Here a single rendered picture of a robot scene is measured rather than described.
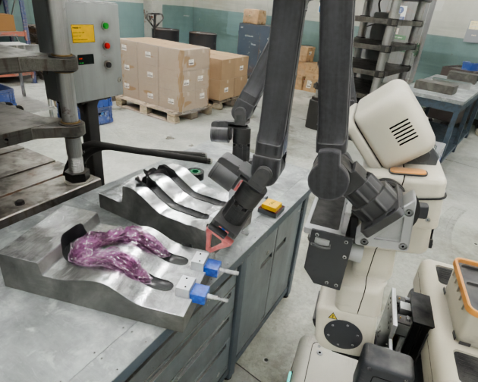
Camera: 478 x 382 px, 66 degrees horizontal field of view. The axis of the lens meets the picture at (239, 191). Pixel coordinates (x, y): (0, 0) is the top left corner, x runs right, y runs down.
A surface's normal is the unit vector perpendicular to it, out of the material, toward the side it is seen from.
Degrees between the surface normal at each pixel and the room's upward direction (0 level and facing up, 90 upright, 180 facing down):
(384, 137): 90
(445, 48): 90
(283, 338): 0
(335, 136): 76
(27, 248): 0
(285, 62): 89
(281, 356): 0
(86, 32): 90
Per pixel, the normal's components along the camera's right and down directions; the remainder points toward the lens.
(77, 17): 0.86, 0.30
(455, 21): -0.62, 0.31
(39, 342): 0.08, -0.88
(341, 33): -0.28, 0.41
